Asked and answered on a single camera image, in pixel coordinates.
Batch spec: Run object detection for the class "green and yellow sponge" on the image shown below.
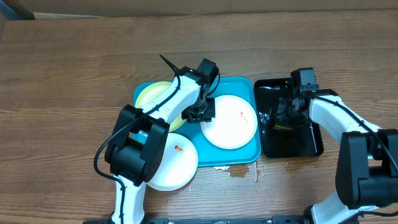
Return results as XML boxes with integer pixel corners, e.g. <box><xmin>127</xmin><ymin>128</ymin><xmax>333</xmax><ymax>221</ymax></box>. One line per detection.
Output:
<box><xmin>274</xmin><ymin>123</ymin><xmax>294</xmax><ymax>130</ymax></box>

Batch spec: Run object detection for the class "white plate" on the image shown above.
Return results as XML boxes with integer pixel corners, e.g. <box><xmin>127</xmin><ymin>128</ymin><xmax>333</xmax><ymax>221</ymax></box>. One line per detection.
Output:
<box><xmin>200</xmin><ymin>95</ymin><xmax>257</xmax><ymax>149</ymax></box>
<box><xmin>147</xmin><ymin>133</ymin><xmax>198</xmax><ymax>191</ymax></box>

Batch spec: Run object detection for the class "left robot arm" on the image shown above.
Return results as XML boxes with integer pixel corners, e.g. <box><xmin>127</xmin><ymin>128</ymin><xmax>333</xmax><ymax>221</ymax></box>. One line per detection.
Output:
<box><xmin>95</xmin><ymin>59</ymin><xmax>220</xmax><ymax>223</ymax></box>

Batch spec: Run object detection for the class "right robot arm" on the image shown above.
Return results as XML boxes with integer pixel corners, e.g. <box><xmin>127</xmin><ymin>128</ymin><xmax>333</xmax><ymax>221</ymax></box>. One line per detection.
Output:
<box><xmin>275</xmin><ymin>68</ymin><xmax>397</xmax><ymax>224</ymax></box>

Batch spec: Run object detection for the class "black rectangular water tray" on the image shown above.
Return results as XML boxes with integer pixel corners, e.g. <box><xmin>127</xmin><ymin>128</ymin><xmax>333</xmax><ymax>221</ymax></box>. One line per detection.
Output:
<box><xmin>254</xmin><ymin>78</ymin><xmax>324</xmax><ymax>159</ymax></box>

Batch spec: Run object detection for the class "teal plastic tray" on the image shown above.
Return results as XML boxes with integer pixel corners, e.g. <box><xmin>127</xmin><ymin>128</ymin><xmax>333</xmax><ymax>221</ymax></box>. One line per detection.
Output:
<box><xmin>132</xmin><ymin>77</ymin><xmax>262</xmax><ymax>168</ymax></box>

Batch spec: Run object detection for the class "light green plate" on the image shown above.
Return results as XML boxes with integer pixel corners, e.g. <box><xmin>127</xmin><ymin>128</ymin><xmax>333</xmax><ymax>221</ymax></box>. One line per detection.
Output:
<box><xmin>134</xmin><ymin>82</ymin><xmax>185</xmax><ymax>132</ymax></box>

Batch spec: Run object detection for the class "white plate front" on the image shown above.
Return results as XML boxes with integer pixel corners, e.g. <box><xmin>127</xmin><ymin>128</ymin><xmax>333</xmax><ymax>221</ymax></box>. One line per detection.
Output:
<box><xmin>147</xmin><ymin>133</ymin><xmax>198</xmax><ymax>191</ymax></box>

